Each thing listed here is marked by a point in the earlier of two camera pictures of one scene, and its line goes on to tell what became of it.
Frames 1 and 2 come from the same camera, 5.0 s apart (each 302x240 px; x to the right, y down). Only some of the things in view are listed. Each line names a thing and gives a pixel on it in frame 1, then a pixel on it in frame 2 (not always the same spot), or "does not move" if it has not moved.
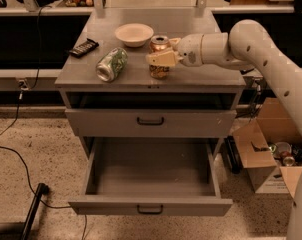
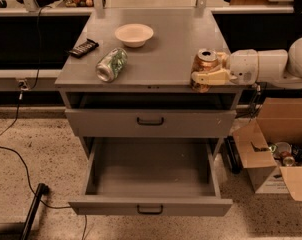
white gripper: (190, 50) to (243, 66)
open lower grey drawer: (151, 176) does not move
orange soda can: (159, 43) to (206, 60)
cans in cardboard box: (289, 155) does not move
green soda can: (111, 65) does not move
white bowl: (134, 35) does not move
